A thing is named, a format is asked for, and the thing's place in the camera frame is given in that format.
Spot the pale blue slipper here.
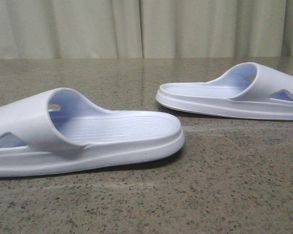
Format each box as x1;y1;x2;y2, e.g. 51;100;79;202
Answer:
0;88;185;177
156;62;293;120

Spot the beige curtain backdrop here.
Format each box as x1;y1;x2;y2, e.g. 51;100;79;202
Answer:
0;0;293;59

